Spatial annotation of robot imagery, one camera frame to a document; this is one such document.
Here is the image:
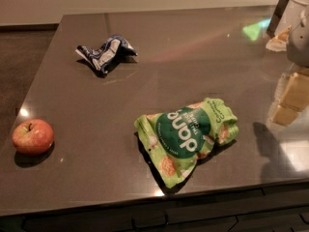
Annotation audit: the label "red apple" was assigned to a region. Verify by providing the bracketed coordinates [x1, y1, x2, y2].
[12, 119, 54, 156]

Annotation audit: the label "green rice chip bag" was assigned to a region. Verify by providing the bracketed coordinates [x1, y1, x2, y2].
[134, 98, 239, 189]

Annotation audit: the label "blue white crumpled chip bag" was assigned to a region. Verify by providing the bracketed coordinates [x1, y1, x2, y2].
[75, 35, 137, 73]

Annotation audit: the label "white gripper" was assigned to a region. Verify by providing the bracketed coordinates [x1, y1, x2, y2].
[266, 17, 309, 126]

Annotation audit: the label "dark cabinet drawers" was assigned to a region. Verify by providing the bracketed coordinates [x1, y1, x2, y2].
[0, 182, 309, 232]

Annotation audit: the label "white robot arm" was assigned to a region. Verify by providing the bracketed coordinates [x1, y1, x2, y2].
[266, 0, 309, 130]

